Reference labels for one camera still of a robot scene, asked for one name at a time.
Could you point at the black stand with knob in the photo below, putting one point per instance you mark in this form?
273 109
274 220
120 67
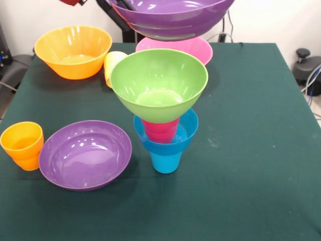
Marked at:
306 67

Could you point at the black grey chair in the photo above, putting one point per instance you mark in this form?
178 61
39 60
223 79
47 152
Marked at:
15 70

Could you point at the large pink plastic bowl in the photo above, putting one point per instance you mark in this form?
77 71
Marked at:
195 50

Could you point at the yellow orange plastic cup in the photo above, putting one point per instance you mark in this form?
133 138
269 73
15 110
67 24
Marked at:
108 65

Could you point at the shallow purple plastic bowl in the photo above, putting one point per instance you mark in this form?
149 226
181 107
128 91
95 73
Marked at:
85 165
170 22

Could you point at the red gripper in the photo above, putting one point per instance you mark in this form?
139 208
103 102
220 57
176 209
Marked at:
72 2

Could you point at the red plastic cup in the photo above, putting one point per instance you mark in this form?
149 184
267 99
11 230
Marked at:
160 131

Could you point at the large orange plastic bowl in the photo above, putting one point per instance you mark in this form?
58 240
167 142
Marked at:
72 69

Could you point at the small blue plastic bowl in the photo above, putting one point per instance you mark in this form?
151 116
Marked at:
165 148

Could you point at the blue plastic cup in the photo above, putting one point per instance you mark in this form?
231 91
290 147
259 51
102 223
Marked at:
165 164

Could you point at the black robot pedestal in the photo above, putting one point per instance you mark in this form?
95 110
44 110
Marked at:
129 37

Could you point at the black power plug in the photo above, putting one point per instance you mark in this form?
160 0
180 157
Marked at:
222 37

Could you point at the dark green tablecloth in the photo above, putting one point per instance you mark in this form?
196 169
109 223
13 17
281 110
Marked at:
190 213

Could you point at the black equipment box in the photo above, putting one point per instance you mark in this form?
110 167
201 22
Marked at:
3 50

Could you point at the green plastic bowl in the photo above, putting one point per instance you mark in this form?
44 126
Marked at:
155 110

